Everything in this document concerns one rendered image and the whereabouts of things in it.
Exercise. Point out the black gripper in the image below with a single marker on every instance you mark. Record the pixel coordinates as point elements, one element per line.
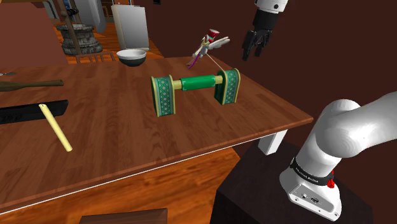
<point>264,21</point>

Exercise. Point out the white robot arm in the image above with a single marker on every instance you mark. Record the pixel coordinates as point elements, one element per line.
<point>338,130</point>

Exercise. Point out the winged toy figure red cup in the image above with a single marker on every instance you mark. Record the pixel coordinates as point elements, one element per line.
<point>207,46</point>

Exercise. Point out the green patterned dumbbell-shaped roller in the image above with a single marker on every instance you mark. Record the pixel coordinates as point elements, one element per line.
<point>197,82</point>

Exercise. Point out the white bowl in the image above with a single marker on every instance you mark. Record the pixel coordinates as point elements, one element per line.
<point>131,57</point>

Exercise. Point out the dark robot stand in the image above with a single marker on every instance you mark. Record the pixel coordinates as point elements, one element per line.
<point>248,192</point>

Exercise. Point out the brown wooden table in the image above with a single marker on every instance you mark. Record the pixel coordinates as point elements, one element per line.
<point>118,124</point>

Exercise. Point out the wooden chair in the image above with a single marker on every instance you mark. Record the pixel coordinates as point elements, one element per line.
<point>95,57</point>

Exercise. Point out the grey stone well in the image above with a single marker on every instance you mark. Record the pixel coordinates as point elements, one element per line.
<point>80,37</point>

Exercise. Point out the pale yellow stick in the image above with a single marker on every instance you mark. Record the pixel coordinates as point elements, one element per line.
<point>55,127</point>

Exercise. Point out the brown wooden furniture top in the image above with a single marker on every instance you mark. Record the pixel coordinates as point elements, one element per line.
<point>124,217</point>

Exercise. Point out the brown wooden paddle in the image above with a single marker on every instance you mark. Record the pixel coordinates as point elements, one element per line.
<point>28,85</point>

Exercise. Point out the flat black bar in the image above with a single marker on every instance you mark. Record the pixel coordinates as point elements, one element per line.
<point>21,112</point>

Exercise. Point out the small grey utensil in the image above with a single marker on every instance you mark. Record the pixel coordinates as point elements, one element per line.
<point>6,74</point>

